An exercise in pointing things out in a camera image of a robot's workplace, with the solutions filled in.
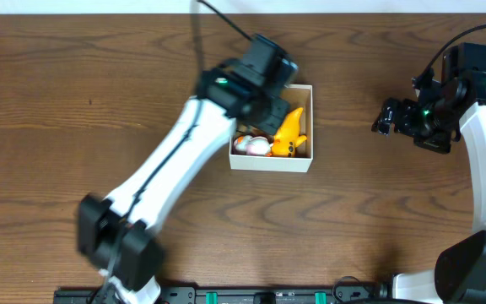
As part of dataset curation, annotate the white pink duck toy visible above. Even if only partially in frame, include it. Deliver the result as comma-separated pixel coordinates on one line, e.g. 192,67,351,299
233,135,273,157

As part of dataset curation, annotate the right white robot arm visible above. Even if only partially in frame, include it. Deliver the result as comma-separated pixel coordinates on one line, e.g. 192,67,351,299
371,70,486,303

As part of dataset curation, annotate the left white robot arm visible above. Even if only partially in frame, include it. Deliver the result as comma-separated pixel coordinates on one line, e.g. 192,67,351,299
77,35,298,303

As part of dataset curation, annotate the white cardboard box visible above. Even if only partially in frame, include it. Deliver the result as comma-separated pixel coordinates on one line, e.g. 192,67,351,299
229,84,314,173

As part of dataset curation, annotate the right black cable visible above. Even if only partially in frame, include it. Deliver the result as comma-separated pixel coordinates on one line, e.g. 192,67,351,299
411,23,486,88

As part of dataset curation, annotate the black cable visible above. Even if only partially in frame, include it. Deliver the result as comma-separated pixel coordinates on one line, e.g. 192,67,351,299
86,0,255,304
411,23,486,88

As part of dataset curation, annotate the left black cable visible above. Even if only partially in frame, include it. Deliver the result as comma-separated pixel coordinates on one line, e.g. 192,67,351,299
86,0,255,304

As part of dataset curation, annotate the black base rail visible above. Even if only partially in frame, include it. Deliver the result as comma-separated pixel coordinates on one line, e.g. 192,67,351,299
52,285,392,304

